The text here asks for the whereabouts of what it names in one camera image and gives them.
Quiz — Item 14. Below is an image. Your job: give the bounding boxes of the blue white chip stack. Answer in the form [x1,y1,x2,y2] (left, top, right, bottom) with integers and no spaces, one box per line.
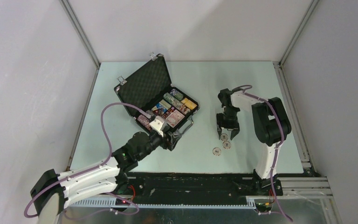
[170,88,184,101]

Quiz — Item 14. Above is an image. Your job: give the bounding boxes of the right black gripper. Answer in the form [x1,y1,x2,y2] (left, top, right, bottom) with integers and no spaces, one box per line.
[217,106,240,140]

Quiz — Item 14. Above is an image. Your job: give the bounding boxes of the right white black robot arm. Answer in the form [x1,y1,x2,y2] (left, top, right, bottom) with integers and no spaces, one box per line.
[216,85,292,195]

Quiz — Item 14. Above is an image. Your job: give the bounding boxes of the purple cable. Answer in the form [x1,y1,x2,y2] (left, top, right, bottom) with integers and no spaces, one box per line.
[231,85,294,223]
[24,102,155,219]

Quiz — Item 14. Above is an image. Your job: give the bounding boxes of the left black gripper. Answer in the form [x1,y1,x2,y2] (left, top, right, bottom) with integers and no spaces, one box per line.
[137,125,181,161]

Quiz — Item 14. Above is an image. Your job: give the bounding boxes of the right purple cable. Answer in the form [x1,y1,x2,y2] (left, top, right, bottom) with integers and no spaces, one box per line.
[231,85,294,223]

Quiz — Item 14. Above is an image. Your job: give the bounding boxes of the blue patterned card deck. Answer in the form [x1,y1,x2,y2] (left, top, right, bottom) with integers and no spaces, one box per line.
[151,99,172,117]

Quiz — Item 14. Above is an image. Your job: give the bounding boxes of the green poker chip stack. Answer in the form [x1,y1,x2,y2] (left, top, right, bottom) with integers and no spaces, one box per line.
[163,93,191,115]

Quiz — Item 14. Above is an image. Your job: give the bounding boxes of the red dice in case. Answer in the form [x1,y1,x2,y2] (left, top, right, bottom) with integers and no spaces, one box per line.
[161,107,176,119]

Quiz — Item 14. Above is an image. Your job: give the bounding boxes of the white red chip stack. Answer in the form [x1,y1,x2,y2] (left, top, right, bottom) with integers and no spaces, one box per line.
[212,133,231,156]

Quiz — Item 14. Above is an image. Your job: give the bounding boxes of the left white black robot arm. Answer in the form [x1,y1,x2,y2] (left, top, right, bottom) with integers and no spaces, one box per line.
[30,131,182,217]

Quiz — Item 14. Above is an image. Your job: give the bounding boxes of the black poker set case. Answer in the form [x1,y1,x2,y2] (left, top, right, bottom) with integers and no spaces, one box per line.
[115,54,200,136]

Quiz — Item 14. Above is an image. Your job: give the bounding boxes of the red playing card deck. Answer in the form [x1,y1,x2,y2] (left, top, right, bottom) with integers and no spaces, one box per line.
[165,110,185,127]

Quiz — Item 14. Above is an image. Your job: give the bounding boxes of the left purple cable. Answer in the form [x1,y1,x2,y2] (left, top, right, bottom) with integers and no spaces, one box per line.
[24,102,155,219]

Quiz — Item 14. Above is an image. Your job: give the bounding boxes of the red white chip row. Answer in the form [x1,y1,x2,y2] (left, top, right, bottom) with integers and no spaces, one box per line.
[137,114,151,131]

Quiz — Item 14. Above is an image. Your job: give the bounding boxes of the yellow poker chip stack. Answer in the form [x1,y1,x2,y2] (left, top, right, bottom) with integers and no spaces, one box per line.
[181,98,198,111]

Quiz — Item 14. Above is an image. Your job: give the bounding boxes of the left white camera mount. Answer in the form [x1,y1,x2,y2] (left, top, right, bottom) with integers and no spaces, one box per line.
[149,116,170,137]

